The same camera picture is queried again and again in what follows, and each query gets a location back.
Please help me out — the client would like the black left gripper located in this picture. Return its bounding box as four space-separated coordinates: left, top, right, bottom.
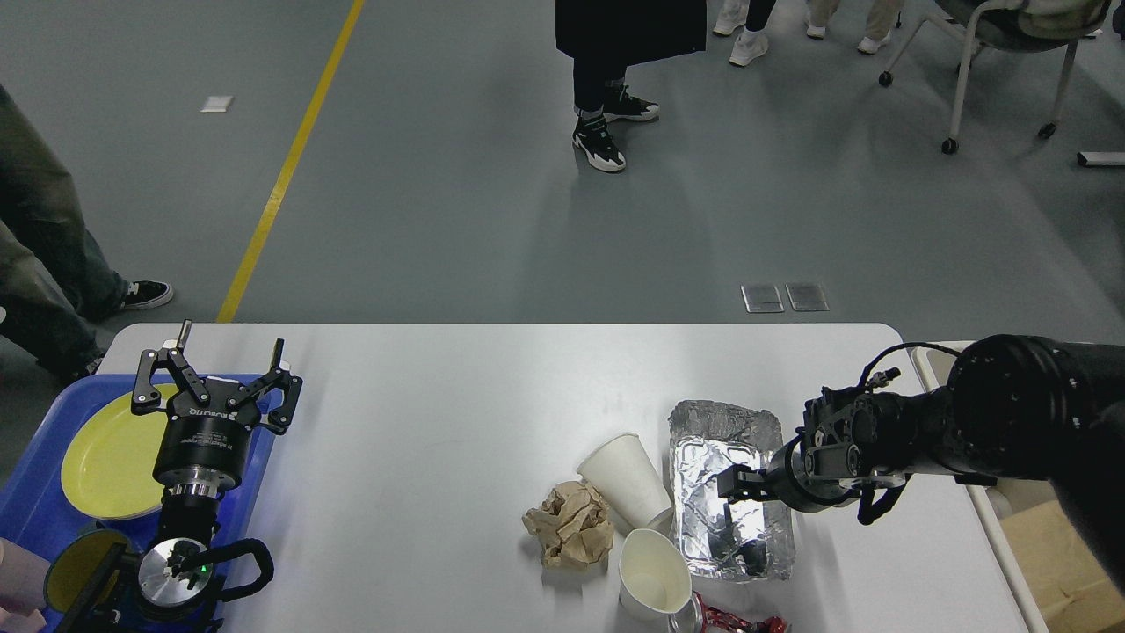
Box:
131 318 302 498

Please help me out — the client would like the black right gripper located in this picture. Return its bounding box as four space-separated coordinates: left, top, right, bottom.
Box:
716 435 860 513

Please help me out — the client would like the aluminium foil tray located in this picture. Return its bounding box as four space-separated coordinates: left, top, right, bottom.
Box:
671 400 797 584

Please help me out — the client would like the yellow plate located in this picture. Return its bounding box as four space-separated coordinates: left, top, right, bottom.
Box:
61 394 167 497

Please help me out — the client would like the brown paper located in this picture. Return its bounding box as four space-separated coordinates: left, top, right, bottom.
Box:
522 481 615 571

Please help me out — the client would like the pink mug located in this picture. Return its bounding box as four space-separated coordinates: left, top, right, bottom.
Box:
1 539 51 632

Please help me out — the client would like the brown paper bag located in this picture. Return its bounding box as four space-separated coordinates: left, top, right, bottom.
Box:
1002 500 1124 632

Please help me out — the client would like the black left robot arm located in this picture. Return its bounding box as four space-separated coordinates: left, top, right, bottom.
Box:
44 322 304 632

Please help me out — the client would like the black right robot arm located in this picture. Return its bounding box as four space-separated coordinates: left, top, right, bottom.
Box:
716 335 1124 589

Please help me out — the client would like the lying white paper cup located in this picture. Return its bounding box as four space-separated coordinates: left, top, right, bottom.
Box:
576 433 672 532

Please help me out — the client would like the upright white paper cup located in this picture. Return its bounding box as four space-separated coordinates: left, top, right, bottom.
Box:
619 528 693 622

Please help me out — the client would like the person in jeans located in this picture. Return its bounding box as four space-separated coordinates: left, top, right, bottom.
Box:
1 90 174 385

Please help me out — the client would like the left floor socket plate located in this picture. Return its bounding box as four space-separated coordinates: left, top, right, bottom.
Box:
740 284 785 314

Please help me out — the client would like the floor socket plate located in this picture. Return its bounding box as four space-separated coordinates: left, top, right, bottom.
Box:
785 283 831 311
740 284 785 314

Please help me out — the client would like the right floor socket plate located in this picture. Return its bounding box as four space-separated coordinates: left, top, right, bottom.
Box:
785 283 831 311

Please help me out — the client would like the blue plastic tray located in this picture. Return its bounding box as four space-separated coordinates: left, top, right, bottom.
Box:
1 374 276 632

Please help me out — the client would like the beige plastic bin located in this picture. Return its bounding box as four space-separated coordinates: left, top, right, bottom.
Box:
911 349 1049 632

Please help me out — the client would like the white paper on floor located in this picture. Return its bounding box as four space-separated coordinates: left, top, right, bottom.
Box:
200 94 236 114

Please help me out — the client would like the person in white sneakers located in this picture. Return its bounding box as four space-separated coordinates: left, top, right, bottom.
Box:
711 1 777 67

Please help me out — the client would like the person in black coat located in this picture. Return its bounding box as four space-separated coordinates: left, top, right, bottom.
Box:
555 1 707 173

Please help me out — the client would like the white bar on floor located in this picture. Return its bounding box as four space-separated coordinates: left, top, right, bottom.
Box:
1076 150 1125 168

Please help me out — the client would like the person in beige trousers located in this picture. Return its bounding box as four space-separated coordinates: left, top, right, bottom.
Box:
806 1 905 55

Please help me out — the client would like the office chair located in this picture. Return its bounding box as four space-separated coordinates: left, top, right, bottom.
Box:
878 0 1113 156

